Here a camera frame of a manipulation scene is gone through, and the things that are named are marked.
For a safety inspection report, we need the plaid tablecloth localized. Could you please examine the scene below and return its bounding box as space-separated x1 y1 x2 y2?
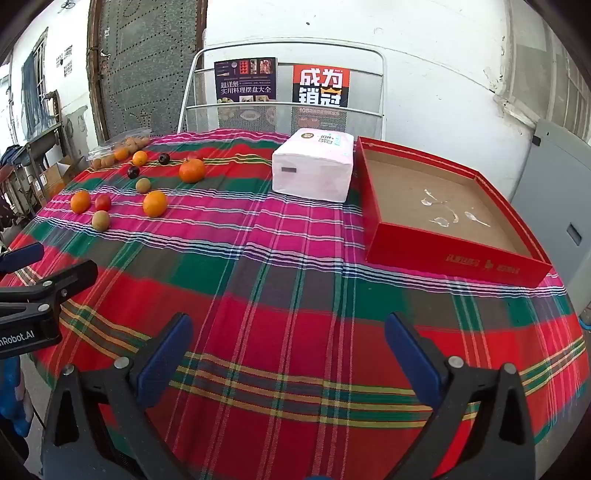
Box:
3 129 590 479

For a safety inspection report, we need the blue gloved left hand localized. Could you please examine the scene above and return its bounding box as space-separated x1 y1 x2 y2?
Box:
0 356 33 438

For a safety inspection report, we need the dark cookbook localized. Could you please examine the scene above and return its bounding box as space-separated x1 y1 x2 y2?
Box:
213 57 276 103

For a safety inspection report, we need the red cardboard tray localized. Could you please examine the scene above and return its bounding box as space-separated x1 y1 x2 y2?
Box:
355 137 552 287

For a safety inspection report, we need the clear plastic fruit container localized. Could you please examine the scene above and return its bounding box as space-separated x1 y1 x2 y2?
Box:
87 127 152 170

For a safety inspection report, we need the white tissue pack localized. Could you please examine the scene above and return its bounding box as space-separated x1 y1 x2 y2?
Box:
271 128 355 203

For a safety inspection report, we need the metal workbench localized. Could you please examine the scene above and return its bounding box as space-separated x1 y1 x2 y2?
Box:
12 90 72 215

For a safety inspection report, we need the kiwi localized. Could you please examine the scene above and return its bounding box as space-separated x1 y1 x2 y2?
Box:
91 210 110 232
135 178 151 194

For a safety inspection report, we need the dark plum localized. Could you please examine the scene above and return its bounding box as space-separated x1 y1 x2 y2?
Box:
158 153 170 165
127 165 140 179

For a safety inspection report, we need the cardboard box on floor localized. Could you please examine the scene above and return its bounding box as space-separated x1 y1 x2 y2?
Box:
37 155 86 204

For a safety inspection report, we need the white metal mesh rack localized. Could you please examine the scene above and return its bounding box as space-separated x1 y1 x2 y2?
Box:
176 37 388 139

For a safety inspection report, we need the small orange back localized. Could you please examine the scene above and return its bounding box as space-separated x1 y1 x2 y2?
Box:
131 150 148 167

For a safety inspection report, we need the grey metal door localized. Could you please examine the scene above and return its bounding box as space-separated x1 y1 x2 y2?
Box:
87 0 208 142

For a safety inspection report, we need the grey cabinet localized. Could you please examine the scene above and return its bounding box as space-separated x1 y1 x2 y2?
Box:
512 120 591 314

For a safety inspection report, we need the red black book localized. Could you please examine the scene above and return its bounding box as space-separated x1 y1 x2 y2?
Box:
293 64 351 107

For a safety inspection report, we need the large orange tangerine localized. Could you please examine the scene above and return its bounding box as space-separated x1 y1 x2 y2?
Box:
178 158 206 184

